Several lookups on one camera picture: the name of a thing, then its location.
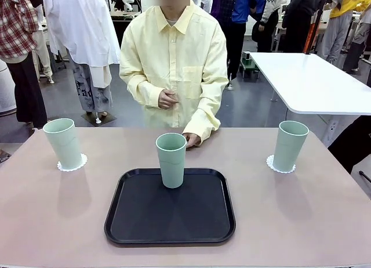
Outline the white table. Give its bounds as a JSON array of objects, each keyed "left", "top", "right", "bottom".
[{"left": 248, "top": 52, "right": 371, "bottom": 149}]

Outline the person in patterned sweater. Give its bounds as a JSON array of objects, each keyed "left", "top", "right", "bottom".
[{"left": 259, "top": 0, "right": 287, "bottom": 53}]

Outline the white round appliance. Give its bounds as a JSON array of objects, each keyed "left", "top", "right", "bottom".
[{"left": 0, "top": 59, "right": 17, "bottom": 117}]

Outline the person in blue jacket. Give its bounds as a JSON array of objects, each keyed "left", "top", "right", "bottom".
[{"left": 211, "top": 0, "right": 267, "bottom": 82}]

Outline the black bulky shape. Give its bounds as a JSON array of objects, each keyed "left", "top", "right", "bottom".
[{"left": 327, "top": 115, "right": 371, "bottom": 175}]

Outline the person in grey jacket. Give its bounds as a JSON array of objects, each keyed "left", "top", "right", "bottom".
[{"left": 343, "top": 18, "right": 371, "bottom": 74}]

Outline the pale green plastic cup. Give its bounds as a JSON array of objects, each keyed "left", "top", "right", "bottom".
[
  {"left": 42, "top": 118, "right": 83, "bottom": 169},
  {"left": 272, "top": 120, "right": 310, "bottom": 172},
  {"left": 155, "top": 132, "right": 188, "bottom": 189}
]

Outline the black plastic tray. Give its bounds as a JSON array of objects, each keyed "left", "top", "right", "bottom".
[{"left": 103, "top": 168, "right": 237, "bottom": 248}]

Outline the person in yellow shirt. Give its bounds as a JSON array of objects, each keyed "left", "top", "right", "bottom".
[{"left": 118, "top": 0, "right": 230, "bottom": 149}]

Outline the workbench with green legs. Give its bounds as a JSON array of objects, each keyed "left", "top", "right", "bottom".
[{"left": 111, "top": 11, "right": 140, "bottom": 45}]

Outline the person's left forearm yellow sleeve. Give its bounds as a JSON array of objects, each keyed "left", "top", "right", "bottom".
[{"left": 185, "top": 85, "right": 228, "bottom": 143}]

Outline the person in yellow jacket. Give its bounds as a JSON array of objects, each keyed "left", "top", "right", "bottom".
[{"left": 317, "top": 0, "right": 371, "bottom": 63}]

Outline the person's left hand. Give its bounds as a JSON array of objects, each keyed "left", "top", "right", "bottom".
[{"left": 181, "top": 132, "right": 202, "bottom": 149}]

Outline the person's right forearm yellow sleeve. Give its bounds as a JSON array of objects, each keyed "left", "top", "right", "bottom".
[{"left": 119, "top": 73, "right": 166, "bottom": 109}]

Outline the person's right hand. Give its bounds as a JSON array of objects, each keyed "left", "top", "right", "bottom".
[{"left": 158, "top": 88, "right": 177, "bottom": 110}]

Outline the person in dark coat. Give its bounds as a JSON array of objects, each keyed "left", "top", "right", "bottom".
[{"left": 282, "top": 0, "right": 343, "bottom": 54}]

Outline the white paper doily coaster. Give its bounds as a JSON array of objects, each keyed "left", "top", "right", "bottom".
[
  {"left": 265, "top": 154, "right": 297, "bottom": 174},
  {"left": 56, "top": 153, "right": 88, "bottom": 172}
]

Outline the person in plaid shirt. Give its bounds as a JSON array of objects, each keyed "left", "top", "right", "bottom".
[{"left": 0, "top": 0, "right": 49, "bottom": 129}]

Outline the figure in white shirt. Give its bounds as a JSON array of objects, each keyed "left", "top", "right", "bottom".
[{"left": 43, "top": 0, "right": 121, "bottom": 125}]

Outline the orange and black post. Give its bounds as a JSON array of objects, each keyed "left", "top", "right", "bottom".
[{"left": 303, "top": 9, "right": 322, "bottom": 55}]

